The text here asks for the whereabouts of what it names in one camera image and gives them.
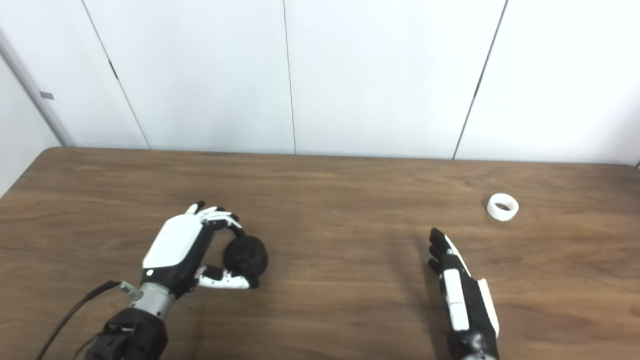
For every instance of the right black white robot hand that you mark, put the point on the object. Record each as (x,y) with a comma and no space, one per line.
(470,310)

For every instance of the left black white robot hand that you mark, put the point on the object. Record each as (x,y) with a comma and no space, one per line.
(172,242)

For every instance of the round black plastic part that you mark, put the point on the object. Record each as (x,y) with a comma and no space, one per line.
(246,257)

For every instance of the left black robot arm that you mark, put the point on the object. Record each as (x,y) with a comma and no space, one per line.
(135,335)

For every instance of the small grey wall label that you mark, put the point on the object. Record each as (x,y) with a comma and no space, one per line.
(47,95)

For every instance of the grey wall corner trim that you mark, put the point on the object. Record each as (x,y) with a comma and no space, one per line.
(35,90)

